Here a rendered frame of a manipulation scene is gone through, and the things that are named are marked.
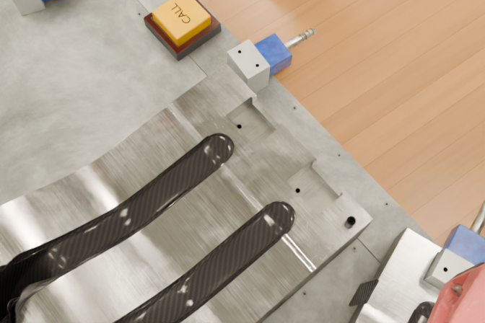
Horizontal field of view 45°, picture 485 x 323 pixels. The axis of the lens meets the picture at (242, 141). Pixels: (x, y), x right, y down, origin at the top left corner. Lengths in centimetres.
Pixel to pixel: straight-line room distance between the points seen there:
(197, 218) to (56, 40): 37
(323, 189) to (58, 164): 35
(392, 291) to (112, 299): 31
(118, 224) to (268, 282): 18
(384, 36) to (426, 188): 23
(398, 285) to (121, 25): 52
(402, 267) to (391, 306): 5
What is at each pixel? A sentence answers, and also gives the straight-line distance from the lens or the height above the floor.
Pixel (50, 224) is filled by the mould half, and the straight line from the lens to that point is 66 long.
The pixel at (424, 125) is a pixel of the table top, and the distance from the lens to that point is 83.
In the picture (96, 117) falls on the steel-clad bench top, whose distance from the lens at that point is 82.
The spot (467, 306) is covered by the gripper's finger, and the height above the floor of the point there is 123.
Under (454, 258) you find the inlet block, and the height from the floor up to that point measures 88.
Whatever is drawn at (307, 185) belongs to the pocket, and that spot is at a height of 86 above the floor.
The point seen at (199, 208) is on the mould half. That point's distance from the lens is 67.
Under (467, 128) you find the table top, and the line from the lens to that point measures 85.
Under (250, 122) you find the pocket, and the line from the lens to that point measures 73.
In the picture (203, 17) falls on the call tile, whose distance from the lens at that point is 83.
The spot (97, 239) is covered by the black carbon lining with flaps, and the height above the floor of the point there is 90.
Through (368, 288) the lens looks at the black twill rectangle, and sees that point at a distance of 70.
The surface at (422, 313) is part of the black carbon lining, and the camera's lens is 71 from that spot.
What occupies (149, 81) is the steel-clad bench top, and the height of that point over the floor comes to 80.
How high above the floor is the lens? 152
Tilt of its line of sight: 68 degrees down
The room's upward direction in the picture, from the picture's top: 1 degrees clockwise
